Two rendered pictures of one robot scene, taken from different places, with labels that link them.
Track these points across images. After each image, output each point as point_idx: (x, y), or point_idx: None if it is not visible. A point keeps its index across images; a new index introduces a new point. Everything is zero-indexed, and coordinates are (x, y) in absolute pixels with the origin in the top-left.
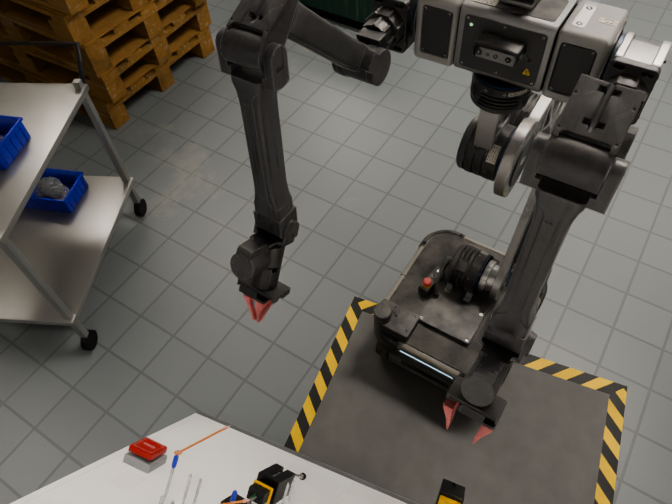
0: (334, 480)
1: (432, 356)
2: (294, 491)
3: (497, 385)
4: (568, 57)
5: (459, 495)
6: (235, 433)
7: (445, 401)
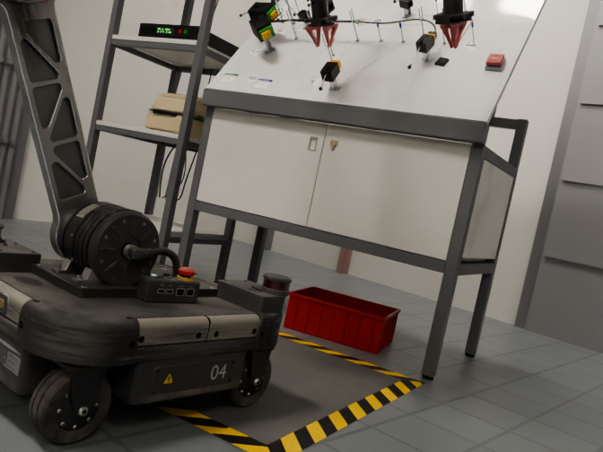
0: (386, 102)
1: (216, 284)
2: (412, 83)
3: None
4: None
5: (327, 63)
6: (453, 113)
7: (336, 23)
